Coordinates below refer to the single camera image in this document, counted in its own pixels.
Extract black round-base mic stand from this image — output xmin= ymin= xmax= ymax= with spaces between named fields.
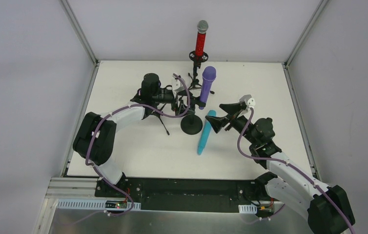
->
xmin=180 ymin=97 xmax=206 ymax=135

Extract purple microphone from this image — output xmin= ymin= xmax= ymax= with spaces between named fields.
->
xmin=200 ymin=66 xmax=217 ymax=103

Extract black shock-mount tripod stand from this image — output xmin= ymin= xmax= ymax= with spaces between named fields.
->
xmin=188 ymin=51 xmax=209 ymax=90

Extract red glitter microphone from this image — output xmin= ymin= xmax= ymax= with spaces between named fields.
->
xmin=195 ymin=20 xmax=208 ymax=58

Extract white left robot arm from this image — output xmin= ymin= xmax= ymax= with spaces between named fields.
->
xmin=72 ymin=73 xmax=199 ymax=185

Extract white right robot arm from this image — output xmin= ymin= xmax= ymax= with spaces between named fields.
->
xmin=205 ymin=102 xmax=355 ymax=234

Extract black clip tripod stand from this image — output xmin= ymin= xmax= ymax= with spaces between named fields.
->
xmin=151 ymin=104 xmax=170 ymax=136

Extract teal microphone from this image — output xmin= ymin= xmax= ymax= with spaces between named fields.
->
xmin=197 ymin=120 xmax=212 ymax=156

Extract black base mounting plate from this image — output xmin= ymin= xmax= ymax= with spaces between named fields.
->
xmin=95 ymin=177 xmax=276 ymax=213

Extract right circuit board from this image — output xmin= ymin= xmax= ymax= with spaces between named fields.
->
xmin=256 ymin=209 xmax=274 ymax=218

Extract circuit board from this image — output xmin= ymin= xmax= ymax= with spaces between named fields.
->
xmin=105 ymin=200 xmax=127 ymax=209
xmin=256 ymin=209 xmax=274 ymax=218

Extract left circuit board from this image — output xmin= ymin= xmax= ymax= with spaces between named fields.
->
xmin=105 ymin=200 xmax=127 ymax=209

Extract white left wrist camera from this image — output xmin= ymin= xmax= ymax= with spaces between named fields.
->
xmin=171 ymin=73 xmax=187 ymax=97

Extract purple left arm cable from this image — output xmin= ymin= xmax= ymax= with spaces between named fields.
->
xmin=84 ymin=73 xmax=192 ymax=217

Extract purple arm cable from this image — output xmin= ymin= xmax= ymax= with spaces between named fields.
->
xmin=237 ymin=106 xmax=357 ymax=234
xmin=84 ymin=73 xmax=192 ymax=217

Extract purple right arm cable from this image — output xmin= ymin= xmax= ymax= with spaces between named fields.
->
xmin=237 ymin=106 xmax=357 ymax=234

